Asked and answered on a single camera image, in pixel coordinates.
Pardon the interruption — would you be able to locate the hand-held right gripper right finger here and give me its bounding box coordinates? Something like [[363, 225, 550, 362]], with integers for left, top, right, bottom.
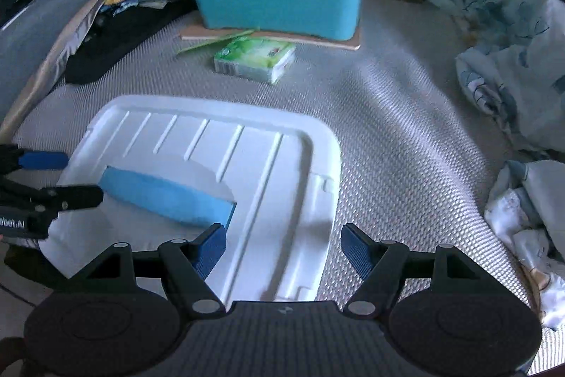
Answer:
[[342, 222, 483, 317]]

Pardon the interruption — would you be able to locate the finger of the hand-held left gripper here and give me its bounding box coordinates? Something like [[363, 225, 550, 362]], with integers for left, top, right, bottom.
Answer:
[[0, 145, 69, 175], [0, 181, 105, 215]]

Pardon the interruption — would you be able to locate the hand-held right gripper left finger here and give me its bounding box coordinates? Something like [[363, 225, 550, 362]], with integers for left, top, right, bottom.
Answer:
[[66, 222, 228, 318]]

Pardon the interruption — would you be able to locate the silver padded mat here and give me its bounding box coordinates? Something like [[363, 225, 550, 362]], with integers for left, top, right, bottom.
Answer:
[[0, 0, 133, 135]]

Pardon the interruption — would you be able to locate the white plastic lid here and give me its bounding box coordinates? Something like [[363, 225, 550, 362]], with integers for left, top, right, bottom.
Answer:
[[57, 94, 343, 302]]

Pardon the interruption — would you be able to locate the black cloth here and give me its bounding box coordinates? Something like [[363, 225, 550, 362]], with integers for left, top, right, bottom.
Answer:
[[65, 0, 199, 85]]

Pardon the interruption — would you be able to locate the grey woven mat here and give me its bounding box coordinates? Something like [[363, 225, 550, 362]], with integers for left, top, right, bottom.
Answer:
[[13, 0, 543, 375]]

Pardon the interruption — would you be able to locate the white printed cloth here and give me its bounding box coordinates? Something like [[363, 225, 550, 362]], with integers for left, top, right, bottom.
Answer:
[[483, 160, 565, 329]]

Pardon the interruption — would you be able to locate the green tissue pack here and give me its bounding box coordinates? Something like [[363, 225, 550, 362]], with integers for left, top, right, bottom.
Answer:
[[214, 36, 296, 85]]

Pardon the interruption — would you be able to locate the green paper strip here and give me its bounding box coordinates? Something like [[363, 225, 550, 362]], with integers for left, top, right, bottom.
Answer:
[[177, 29, 256, 56]]

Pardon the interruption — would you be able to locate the wooden board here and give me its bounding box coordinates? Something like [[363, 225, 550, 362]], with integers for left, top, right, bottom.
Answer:
[[180, 24, 362, 51]]

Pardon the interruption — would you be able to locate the blue floral blanket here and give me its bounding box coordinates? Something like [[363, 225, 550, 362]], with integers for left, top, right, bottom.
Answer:
[[415, 0, 565, 157]]

